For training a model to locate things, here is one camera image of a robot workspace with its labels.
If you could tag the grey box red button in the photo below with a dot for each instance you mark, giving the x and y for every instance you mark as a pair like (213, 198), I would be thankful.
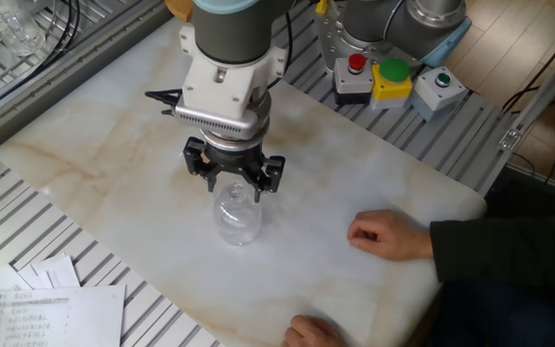
(352, 79)

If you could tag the person right hand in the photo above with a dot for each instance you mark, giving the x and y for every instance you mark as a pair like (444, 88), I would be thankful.
(390, 236)

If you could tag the silver base mounting plate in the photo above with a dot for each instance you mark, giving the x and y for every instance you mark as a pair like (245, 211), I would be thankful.
(328, 38)

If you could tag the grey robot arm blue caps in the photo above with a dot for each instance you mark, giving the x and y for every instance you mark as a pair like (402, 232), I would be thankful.
(239, 29)

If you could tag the blue jeans leg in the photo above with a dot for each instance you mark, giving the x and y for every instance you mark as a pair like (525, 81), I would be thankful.
(499, 318)

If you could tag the white paper sheet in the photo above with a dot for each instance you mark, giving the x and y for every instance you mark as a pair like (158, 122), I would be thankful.
(60, 272)
(3, 282)

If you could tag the silver ribbed wrist camera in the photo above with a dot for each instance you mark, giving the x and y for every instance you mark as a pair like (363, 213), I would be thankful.
(215, 123)

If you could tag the person left hand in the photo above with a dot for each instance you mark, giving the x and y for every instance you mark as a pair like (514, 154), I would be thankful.
(313, 332)

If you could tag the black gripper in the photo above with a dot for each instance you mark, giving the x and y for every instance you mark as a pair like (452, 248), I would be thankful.
(231, 161)

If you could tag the yellow box green button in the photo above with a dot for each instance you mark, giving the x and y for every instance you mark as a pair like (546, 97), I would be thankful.
(390, 87)

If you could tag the aluminium frame rail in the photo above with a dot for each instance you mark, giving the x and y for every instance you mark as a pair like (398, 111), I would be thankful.
(41, 96)

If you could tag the clear stemmed glass cup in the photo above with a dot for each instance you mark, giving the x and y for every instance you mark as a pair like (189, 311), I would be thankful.
(236, 217)

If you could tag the clear glass jug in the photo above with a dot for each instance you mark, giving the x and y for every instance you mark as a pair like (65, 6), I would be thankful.
(19, 34)

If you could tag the white box small green button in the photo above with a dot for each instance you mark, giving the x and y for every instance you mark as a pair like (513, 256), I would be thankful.
(436, 94)

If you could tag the small yellow clip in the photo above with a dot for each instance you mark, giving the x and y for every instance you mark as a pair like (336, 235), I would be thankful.
(322, 6)

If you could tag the marble pattern slab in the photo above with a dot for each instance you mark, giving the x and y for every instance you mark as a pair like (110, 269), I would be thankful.
(330, 159)

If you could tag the round wooden glass rack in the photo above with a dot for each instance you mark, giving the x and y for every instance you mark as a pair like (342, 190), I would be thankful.
(181, 9)

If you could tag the large printed paper sheet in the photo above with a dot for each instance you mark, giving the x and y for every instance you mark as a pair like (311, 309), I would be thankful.
(80, 318)

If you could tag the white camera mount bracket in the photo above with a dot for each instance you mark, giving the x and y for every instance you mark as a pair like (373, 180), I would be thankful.
(219, 87)

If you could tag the right forearm dark sleeve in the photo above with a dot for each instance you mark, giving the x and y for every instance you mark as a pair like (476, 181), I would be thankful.
(509, 255)

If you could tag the aluminium frame post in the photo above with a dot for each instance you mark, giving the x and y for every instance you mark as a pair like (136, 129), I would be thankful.
(542, 91)

